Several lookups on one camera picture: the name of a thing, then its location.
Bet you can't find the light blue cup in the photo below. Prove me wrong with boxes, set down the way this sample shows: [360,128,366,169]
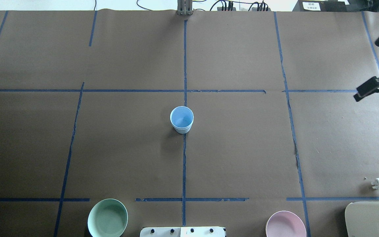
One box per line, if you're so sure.
[173,125,191,134]
[170,106,194,131]

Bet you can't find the black power supply box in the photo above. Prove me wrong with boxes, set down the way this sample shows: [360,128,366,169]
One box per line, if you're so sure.
[292,0,347,12]

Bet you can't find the cream white toaster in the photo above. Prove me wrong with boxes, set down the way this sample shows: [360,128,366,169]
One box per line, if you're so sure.
[344,201,379,237]

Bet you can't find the pink bowl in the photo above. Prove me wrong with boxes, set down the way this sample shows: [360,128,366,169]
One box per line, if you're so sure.
[265,211,307,237]

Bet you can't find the mint green bowl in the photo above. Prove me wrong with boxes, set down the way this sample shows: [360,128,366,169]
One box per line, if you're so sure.
[87,198,128,237]

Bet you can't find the black pendant cables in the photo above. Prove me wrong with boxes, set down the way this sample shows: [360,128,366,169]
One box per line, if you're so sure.
[92,0,272,12]

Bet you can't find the aluminium frame post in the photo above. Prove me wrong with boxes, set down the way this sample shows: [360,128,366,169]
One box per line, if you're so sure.
[176,0,193,15]

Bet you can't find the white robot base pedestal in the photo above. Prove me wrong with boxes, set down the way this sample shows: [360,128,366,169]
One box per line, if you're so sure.
[140,226,227,237]

